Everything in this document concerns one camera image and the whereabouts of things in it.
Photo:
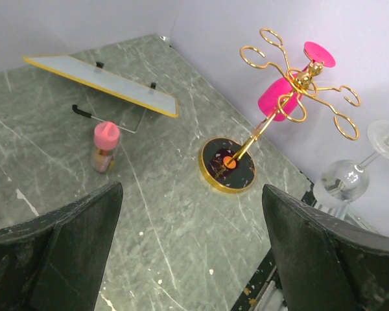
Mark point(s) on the gold wine glass rack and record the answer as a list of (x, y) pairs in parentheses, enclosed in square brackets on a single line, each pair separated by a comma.
[(226, 165)]

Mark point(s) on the pink wine glass far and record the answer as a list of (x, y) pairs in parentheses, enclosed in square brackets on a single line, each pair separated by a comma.
[(282, 100)]

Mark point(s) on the yellow framed tilted mirror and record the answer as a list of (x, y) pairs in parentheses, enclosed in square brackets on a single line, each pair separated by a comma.
[(96, 77)]

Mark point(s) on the small pink capped bottle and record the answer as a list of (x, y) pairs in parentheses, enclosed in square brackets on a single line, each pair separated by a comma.
[(106, 137)]

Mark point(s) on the clear wine glass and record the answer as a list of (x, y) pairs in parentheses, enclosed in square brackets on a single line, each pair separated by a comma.
[(345, 181)]

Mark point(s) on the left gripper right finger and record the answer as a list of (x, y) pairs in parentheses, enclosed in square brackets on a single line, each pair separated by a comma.
[(325, 263)]

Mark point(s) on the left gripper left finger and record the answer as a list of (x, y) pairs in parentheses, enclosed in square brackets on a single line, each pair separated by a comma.
[(56, 261)]

